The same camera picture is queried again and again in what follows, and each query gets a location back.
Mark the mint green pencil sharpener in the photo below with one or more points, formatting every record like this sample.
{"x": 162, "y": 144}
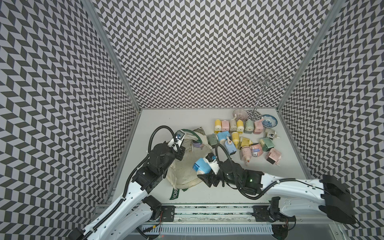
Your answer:
{"x": 249, "y": 126}

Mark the pink rounded pencil sharpener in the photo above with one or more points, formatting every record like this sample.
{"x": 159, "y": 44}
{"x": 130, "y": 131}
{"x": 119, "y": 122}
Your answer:
{"x": 225, "y": 126}

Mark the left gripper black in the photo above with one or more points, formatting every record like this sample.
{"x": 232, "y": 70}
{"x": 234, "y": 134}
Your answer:
{"x": 180, "y": 156}

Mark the pale blue block sharpener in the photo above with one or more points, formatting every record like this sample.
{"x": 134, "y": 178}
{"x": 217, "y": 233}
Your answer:
{"x": 230, "y": 146}

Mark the aluminium mounting rail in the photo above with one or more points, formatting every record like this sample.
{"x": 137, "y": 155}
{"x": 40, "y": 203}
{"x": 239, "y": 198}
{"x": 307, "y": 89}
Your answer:
{"x": 219, "y": 213}

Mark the silver jewelry tree stand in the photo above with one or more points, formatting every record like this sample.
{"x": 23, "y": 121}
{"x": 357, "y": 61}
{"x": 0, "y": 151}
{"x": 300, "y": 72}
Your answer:
{"x": 271, "y": 87}

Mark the yellow block pencil sharpener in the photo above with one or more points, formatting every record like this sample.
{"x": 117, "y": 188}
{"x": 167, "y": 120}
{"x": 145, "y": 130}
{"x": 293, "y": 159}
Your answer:
{"x": 218, "y": 126}

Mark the white grey pencil sharpener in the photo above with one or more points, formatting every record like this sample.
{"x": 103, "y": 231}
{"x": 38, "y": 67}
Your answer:
{"x": 271, "y": 134}

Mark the pink block pencil sharpener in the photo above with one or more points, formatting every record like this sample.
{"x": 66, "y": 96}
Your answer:
{"x": 258, "y": 127}

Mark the blue round pencil sharpener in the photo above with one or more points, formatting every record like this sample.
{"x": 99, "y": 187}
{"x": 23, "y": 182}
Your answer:
{"x": 223, "y": 137}

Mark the cream canvas tote bag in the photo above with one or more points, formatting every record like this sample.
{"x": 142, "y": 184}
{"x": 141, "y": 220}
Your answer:
{"x": 181, "y": 174}

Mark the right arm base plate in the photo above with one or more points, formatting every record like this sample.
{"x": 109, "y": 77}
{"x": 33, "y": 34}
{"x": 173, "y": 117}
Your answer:
{"x": 270, "y": 214}

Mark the green block pencil sharpener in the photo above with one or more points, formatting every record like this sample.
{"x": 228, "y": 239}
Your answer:
{"x": 266, "y": 144}

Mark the white cartoon pencil sharpener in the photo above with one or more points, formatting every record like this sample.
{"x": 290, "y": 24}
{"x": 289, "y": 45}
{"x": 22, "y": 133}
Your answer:
{"x": 233, "y": 125}

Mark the pink ribbed bowl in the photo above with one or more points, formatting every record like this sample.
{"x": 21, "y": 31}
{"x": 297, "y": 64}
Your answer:
{"x": 240, "y": 114}

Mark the blue white patterned bowl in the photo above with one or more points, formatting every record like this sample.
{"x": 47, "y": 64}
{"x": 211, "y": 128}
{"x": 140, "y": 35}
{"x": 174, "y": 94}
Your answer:
{"x": 269, "y": 121}

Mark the pink jar shaped sharpener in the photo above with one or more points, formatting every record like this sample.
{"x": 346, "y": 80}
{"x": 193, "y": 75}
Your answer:
{"x": 246, "y": 155}

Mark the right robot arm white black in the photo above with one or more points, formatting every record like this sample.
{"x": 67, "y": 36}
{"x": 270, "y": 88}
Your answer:
{"x": 290, "y": 197}

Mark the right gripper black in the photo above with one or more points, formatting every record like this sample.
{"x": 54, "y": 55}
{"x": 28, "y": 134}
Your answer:
{"x": 207, "y": 178}

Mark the small yellow black sharpener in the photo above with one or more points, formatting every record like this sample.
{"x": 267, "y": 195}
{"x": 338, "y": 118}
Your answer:
{"x": 244, "y": 142}

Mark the small pink sharpener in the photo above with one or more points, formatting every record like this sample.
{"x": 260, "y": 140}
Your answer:
{"x": 274, "y": 156}

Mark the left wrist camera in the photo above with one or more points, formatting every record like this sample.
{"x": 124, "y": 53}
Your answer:
{"x": 179, "y": 135}

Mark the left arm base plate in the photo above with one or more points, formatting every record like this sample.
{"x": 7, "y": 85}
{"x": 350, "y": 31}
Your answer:
{"x": 166, "y": 214}

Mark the yellow round pencil sharpener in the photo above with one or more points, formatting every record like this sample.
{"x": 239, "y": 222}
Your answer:
{"x": 240, "y": 127}

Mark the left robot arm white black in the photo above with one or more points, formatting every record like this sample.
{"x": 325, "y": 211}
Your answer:
{"x": 135, "y": 205}

